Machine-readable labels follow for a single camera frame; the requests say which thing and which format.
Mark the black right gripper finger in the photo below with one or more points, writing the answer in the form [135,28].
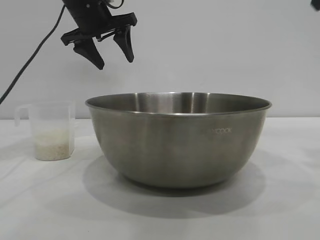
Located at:
[316,3]

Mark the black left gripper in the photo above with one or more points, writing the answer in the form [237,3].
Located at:
[87,15]

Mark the clear plastic measuring cup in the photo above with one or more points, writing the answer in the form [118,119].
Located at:
[53,125]

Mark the stainless steel mixing bowl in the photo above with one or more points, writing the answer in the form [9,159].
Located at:
[175,145]

